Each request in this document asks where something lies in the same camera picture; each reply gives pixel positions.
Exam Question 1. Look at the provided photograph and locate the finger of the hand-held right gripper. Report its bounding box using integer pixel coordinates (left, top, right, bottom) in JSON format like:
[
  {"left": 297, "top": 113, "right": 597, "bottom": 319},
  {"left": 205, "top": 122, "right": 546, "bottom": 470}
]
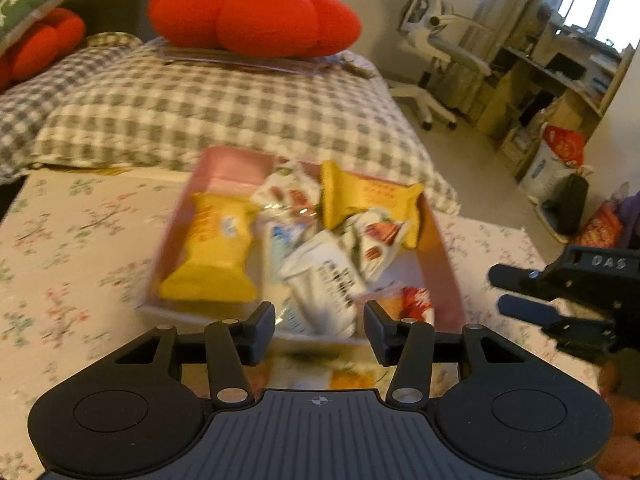
[
  {"left": 497, "top": 294, "right": 568, "bottom": 329},
  {"left": 487, "top": 262, "right": 551, "bottom": 295}
]

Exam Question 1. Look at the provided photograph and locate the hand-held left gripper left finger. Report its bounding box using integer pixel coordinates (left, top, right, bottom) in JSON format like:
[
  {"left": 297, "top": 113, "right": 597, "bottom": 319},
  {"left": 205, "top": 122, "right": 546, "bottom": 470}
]
[{"left": 65, "top": 301, "right": 277, "bottom": 408}]

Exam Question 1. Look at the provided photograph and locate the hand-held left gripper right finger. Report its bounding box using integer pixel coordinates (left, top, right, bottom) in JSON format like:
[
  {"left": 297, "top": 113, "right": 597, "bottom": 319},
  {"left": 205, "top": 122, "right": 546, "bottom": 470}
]
[{"left": 364, "top": 300, "right": 566, "bottom": 408}]

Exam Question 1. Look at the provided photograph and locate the red snack packet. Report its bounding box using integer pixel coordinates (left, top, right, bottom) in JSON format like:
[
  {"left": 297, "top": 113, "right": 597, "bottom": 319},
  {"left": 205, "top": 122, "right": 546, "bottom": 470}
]
[{"left": 400, "top": 287, "right": 436, "bottom": 324}]

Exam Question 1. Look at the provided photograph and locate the white packet with black print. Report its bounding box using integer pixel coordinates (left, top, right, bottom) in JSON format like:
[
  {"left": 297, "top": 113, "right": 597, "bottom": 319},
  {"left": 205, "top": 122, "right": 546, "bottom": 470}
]
[{"left": 280, "top": 230, "right": 368, "bottom": 339}]

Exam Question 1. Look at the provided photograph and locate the silver box with pink inside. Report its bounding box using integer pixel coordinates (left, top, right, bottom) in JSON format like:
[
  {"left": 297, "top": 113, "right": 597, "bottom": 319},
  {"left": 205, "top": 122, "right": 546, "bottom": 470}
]
[{"left": 137, "top": 145, "right": 468, "bottom": 347}]

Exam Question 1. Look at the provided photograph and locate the white and blue snack packet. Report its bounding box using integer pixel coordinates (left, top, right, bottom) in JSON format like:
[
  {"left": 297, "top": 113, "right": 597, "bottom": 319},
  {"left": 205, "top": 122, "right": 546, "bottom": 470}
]
[{"left": 260, "top": 220, "right": 303, "bottom": 333}]

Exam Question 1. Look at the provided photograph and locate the large white pecan-print packet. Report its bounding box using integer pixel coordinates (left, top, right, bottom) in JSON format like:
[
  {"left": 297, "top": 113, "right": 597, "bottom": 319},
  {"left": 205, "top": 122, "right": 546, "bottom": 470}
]
[{"left": 340, "top": 207, "right": 407, "bottom": 282}]

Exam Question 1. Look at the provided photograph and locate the yellow snack packet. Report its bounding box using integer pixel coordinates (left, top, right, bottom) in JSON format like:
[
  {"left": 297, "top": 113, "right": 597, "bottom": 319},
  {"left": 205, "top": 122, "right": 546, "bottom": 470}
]
[
  {"left": 159, "top": 192, "right": 261, "bottom": 304},
  {"left": 320, "top": 160, "right": 426, "bottom": 251}
]

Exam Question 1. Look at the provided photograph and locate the small white pecan-print packet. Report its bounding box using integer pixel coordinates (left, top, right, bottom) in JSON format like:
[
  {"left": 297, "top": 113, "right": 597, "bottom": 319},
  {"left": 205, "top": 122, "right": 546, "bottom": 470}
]
[{"left": 250, "top": 160, "right": 321, "bottom": 217}]

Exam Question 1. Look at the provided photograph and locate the red printed packaging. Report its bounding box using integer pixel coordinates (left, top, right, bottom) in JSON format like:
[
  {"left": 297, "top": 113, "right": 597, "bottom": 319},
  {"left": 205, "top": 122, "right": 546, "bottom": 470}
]
[{"left": 577, "top": 205, "right": 626, "bottom": 249}]

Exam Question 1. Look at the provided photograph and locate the black bag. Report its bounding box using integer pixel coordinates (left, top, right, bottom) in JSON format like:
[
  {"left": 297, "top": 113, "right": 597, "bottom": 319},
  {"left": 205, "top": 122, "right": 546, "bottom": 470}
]
[{"left": 542, "top": 172, "right": 592, "bottom": 237}]

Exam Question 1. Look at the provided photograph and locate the white printed bag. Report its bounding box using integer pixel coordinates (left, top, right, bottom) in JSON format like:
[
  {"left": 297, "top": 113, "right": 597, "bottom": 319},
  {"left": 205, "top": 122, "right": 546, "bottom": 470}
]
[{"left": 520, "top": 140, "right": 584, "bottom": 207}]

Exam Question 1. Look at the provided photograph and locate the red plastic bag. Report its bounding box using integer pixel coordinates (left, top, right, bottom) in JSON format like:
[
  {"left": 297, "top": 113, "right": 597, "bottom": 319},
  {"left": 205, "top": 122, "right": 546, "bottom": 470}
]
[{"left": 542, "top": 125, "right": 587, "bottom": 167}]

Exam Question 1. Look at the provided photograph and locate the floral tablecloth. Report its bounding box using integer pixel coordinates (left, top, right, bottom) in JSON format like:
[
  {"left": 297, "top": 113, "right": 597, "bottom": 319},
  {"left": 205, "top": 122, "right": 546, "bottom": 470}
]
[{"left": 0, "top": 167, "right": 608, "bottom": 461}]

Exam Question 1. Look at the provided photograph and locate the wooden desk with shelves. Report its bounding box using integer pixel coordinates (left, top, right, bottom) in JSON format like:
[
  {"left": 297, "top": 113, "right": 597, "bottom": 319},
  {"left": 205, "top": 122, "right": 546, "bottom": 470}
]
[{"left": 475, "top": 0, "right": 637, "bottom": 161}]

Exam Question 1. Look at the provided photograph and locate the grey checkered bedding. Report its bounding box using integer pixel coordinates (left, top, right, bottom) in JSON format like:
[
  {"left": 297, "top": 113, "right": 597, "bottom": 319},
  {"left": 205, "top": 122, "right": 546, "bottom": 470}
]
[{"left": 0, "top": 40, "right": 462, "bottom": 217}]

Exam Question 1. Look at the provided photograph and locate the white office chair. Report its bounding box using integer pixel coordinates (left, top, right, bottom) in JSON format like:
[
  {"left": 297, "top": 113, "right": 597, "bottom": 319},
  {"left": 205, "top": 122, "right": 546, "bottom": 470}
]
[{"left": 387, "top": 0, "right": 494, "bottom": 132}]

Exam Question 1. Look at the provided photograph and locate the large red tomato pillow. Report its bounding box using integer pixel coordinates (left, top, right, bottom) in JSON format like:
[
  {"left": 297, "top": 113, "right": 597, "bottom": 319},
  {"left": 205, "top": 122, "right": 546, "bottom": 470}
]
[{"left": 147, "top": 0, "right": 364, "bottom": 59}]

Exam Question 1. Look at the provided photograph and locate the dark grey sofa cushion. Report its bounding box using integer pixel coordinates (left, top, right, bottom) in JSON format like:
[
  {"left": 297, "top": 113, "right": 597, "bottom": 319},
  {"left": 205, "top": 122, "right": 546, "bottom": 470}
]
[{"left": 60, "top": 0, "right": 168, "bottom": 46}]

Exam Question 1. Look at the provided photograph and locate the small red tomato pillow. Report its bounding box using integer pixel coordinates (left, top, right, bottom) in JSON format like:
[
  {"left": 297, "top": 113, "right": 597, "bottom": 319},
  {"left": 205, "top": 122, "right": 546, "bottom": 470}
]
[{"left": 0, "top": 7, "right": 86, "bottom": 92}]

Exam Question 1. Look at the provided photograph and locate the green pillow with white branches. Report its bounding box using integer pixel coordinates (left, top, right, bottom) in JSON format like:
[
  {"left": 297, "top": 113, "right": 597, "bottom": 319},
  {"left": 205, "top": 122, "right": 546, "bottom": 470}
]
[{"left": 0, "top": 0, "right": 99, "bottom": 54}]

